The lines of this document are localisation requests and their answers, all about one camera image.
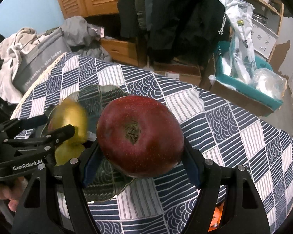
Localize person's left hand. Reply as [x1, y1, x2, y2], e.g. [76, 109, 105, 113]
[0, 177, 25, 213]

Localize clear plastic bag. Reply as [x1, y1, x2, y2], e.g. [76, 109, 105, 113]
[250, 68, 287, 100]

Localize cardboard box under bin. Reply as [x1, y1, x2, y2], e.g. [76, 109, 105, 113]
[147, 59, 274, 117]

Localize red apple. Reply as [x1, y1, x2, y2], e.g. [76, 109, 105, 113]
[97, 95, 184, 179]

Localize pointed yellow-green pear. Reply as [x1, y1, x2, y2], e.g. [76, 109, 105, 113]
[47, 98, 88, 144]

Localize wooden drawer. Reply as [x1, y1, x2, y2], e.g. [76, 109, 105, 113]
[100, 38, 138, 66]

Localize white printed rice bag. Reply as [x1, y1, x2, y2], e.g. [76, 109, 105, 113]
[218, 0, 257, 85]

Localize black hanging jacket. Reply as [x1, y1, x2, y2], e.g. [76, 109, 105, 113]
[117, 0, 230, 65]

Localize grey fabric storage bag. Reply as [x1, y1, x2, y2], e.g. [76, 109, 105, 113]
[13, 27, 70, 94]

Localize white storage drawer box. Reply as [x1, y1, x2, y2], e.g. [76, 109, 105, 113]
[252, 19, 278, 59]

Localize large orange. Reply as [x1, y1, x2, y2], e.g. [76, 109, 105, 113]
[208, 202, 224, 232]

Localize clear glass plate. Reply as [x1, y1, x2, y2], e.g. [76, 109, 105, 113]
[39, 85, 135, 202]

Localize blue white patterned tablecloth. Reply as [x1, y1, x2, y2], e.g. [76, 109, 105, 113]
[13, 53, 293, 233]

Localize round yellow-green pear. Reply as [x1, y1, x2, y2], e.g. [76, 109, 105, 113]
[55, 142, 85, 166]

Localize wooden shelf rack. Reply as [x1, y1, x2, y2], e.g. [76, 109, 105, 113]
[244, 0, 284, 62]

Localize teal plastic bin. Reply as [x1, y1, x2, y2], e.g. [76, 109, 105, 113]
[213, 41, 284, 112]

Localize grey clothes pile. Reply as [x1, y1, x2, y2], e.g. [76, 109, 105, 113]
[60, 16, 112, 62]

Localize beige cloth pile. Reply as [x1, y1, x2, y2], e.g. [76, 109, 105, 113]
[0, 27, 46, 104]

